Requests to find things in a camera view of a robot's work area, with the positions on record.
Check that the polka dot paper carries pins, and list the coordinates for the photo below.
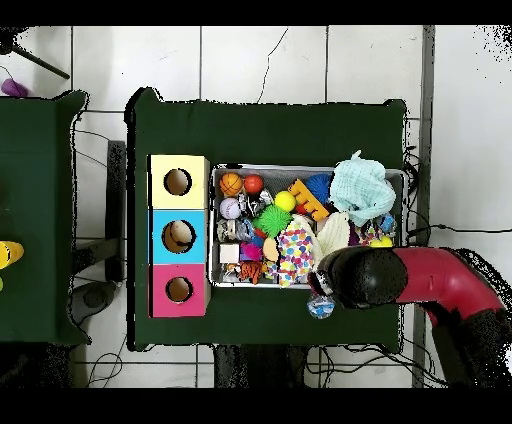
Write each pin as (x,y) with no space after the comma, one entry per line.
(296,252)

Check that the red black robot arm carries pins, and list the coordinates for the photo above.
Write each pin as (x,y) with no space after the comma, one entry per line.
(440,276)

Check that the clear mesh bin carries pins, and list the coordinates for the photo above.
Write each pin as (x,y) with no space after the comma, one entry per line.
(248,284)

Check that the cream waffle cloth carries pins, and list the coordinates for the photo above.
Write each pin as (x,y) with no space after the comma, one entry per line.
(332,236)

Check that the green spiky ball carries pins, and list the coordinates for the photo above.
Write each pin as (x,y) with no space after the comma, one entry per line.
(274,220)

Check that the orange toy brick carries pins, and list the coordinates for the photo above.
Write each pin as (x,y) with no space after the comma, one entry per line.
(308,200)

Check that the yellow smiley ball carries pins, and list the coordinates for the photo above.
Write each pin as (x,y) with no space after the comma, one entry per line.
(284,200)

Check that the blue spiky ball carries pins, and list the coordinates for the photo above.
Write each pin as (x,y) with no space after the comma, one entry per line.
(318,187)

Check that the mint green cloth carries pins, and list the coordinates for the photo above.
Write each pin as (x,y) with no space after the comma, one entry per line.
(360,192)

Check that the white baseball toy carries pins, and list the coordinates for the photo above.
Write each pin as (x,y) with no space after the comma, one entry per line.
(230,208)

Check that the red orange ball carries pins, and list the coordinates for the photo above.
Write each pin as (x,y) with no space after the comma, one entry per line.
(253,184)

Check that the orange basketball toy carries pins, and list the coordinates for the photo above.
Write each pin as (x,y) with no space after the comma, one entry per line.
(230,184)

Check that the dark green table cloth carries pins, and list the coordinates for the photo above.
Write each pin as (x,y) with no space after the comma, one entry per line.
(200,128)

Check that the black floor stand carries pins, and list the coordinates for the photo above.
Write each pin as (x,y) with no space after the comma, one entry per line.
(116,208)

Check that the side table green cloth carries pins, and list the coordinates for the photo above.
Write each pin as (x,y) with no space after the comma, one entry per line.
(36,180)

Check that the yellow object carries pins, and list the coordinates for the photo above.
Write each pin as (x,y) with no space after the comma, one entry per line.
(11,254)

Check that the black tripod leg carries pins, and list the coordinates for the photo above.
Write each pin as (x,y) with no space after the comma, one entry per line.
(40,60)

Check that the purple object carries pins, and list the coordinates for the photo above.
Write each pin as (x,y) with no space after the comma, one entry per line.
(15,88)

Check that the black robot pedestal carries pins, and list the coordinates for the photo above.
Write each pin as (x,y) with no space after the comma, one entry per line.
(256,368)

